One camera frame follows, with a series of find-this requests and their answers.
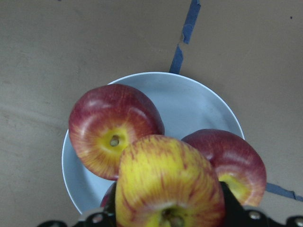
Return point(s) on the red apple on plate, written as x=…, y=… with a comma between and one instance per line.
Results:
x=105, y=120
x=235, y=161
x=106, y=196

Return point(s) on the light blue plate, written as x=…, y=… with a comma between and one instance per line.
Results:
x=185, y=106

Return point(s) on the red yellow apple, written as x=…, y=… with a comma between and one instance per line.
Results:
x=164, y=182

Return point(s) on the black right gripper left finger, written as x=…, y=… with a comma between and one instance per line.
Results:
x=100, y=217

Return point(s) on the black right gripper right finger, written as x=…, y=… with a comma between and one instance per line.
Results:
x=238, y=216

